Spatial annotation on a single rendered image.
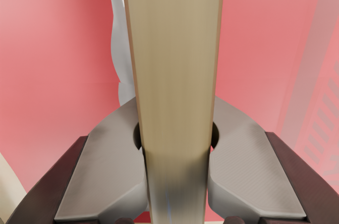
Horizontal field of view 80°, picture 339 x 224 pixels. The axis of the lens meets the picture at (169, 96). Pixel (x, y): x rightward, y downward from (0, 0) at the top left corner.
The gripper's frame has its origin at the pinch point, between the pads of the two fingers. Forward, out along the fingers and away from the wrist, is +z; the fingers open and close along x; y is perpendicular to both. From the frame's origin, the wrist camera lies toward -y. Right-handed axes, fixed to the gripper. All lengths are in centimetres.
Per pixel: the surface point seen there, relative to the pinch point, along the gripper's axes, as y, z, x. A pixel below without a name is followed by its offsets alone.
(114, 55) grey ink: -1.5, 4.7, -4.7
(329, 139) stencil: 7.8, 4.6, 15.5
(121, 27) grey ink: -3.6, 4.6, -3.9
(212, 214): 19.7, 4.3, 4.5
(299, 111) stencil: 4.4, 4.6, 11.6
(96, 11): -4.8, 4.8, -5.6
